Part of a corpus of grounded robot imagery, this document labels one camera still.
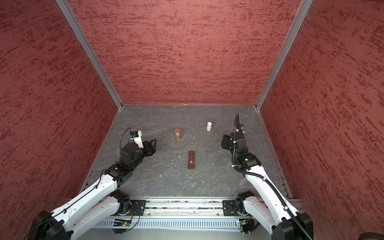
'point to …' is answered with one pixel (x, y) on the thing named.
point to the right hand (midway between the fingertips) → (226, 139)
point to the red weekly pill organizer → (191, 160)
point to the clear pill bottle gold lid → (178, 134)
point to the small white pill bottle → (209, 126)
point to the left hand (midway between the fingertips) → (153, 143)
